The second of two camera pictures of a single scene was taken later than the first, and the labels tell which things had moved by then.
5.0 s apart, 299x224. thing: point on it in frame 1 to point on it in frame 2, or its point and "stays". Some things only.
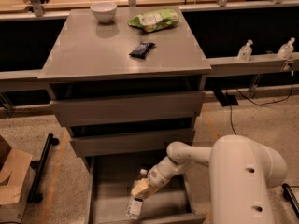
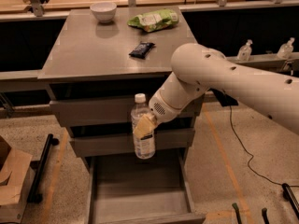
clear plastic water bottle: x=135 y=204 to x=145 y=147
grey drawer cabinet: x=128 y=83 stays
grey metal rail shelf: x=31 y=80 stays
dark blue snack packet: x=142 y=49 stays
